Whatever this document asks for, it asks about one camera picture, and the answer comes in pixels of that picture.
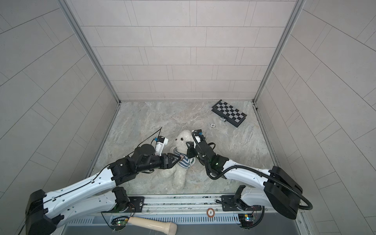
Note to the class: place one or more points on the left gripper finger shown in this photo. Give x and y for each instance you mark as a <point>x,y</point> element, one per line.
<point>174,161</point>
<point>174,156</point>

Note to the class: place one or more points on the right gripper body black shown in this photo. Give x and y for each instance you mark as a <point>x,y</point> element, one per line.
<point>195,152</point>

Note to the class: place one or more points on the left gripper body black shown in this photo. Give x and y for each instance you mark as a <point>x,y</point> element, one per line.
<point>162,165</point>

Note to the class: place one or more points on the blue white striped sweater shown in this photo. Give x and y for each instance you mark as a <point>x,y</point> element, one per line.
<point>185,161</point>

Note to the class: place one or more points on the white teddy bear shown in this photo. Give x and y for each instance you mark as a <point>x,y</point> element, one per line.
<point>180,147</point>

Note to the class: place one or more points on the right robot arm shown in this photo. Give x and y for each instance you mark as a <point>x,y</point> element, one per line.
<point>269,188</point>

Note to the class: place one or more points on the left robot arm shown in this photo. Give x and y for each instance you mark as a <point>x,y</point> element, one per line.
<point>102,192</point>

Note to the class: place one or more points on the black white checkerboard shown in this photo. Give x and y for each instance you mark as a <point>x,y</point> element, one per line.
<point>233,115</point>

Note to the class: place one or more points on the red round sticker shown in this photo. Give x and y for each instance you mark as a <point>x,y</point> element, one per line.
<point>210,212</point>

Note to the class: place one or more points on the left circuit board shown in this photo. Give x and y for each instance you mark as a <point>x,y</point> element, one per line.
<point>119,223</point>

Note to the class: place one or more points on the circuit board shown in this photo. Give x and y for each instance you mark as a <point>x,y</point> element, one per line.
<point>246,220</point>
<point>119,223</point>

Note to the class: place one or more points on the right circuit board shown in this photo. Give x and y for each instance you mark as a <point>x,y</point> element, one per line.
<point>246,220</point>

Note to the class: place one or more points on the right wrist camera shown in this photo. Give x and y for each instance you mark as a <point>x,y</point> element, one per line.
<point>198,135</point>

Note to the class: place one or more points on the aluminium mounting rail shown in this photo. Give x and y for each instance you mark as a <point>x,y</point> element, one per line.
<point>182,202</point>

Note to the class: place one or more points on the beige cylindrical handle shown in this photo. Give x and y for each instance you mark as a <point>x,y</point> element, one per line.
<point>167,228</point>

